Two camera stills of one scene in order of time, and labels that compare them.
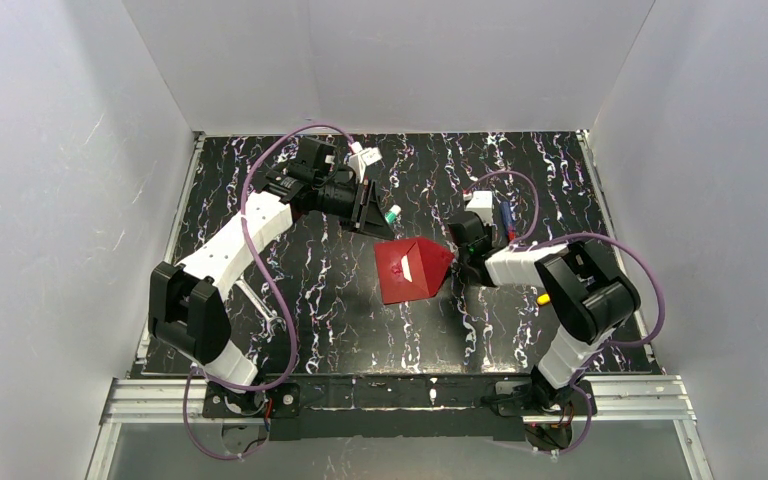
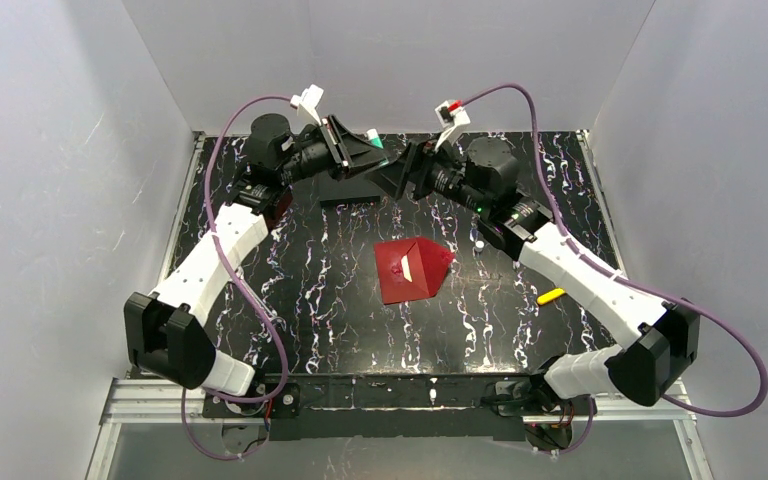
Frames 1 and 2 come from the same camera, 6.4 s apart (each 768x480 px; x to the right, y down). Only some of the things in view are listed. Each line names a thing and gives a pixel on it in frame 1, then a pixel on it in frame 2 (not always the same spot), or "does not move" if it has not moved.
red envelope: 410,269 does not move
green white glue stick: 392,214 → 373,136
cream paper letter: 406,269 does not move
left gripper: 364,204 → 335,150
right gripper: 462,248 → 420,171
